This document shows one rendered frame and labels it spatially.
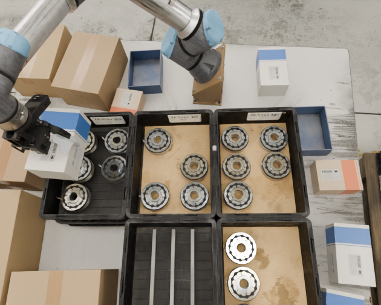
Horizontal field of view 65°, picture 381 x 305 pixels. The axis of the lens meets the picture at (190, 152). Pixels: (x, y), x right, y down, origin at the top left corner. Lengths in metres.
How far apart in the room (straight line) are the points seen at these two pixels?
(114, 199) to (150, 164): 0.19
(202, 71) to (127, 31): 1.53
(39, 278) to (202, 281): 0.53
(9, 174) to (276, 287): 1.05
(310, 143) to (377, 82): 1.28
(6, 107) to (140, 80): 0.86
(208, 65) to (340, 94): 0.63
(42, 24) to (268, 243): 0.96
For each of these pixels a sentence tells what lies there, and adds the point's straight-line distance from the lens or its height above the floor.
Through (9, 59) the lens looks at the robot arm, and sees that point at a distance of 0.76.
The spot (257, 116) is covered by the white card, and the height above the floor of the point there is 0.89.
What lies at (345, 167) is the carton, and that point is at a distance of 1.30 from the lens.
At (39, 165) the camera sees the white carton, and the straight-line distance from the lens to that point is 0.96.
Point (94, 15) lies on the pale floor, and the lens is 2.93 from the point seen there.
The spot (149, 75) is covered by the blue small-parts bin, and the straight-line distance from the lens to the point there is 1.52.
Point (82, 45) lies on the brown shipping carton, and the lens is 1.51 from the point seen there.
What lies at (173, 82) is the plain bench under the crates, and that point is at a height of 0.70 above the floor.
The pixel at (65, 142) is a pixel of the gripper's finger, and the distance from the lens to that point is 0.91.
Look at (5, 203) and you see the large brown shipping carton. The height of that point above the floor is 0.90.
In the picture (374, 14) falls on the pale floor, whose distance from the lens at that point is 2.97.
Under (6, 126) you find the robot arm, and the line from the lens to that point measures 0.79.
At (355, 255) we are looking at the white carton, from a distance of 1.23.
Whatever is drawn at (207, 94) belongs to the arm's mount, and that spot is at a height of 0.79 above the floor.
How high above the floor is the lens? 1.92
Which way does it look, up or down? 69 degrees down
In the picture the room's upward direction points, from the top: 11 degrees counter-clockwise
